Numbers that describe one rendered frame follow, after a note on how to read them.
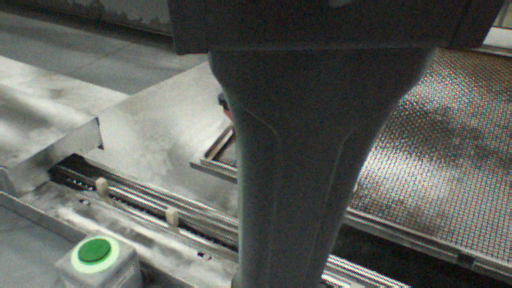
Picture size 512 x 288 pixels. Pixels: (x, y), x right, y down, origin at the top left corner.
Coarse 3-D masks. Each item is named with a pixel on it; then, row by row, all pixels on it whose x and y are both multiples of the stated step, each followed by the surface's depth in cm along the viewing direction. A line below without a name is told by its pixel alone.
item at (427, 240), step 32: (448, 64) 85; (480, 64) 85; (448, 96) 79; (384, 128) 74; (224, 160) 71; (384, 224) 59; (416, 224) 59; (448, 224) 59; (480, 224) 59; (480, 256) 54
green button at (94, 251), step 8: (88, 240) 55; (96, 240) 55; (104, 240) 55; (80, 248) 54; (88, 248) 54; (96, 248) 54; (104, 248) 54; (80, 256) 53; (88, 256) 53; (96, 256) 53; (104, 256) 53; (88, 264) 53
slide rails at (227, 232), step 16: (64, 160) 78; (80, 176) 75; (96, 176) 75; (80, 192) 71; (96, 192) 71; (128, 192) 71; (144, 192) 71; (128, 208) 68; (160, 208) 68; (160, 224) 65; (192, 224) 66; (208, 224) 65; (224, 224) 65; (192, 240) 63; (208, 240) 63; (336, 272) 58
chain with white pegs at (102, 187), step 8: (64, 176) 76; (80, 184) 75; (88, 184) 74; (96, 184) 71; (104, 184) 71; (104, 192) 71; (120, 200) 71; (136, 208) 70; (144, 208) 69; (168, 208) 65; (176, 208) 65; (160, 216) 68; (168, 216) 65; (176, 216) 66; (176, 224) 66; (192, 232) 66; (200, 232) 65; (216, 240) 64; (232, 248) 63
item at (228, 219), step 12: (72, 156) 77; (96, 168) 75; (108, 168) 75; (120, 180) 73; (132, 180) 72; (144, 180) 72; (156, 192) 70; (168, 192) 70; (180, 204) 68; (192, 204) 67; (204, 204) 67; (216, 216) 66; (228, 216) 65; (336, 264) 58; (348, 264) 58; (360, 276) 57; (372, 276) 56; (384, 276) 56
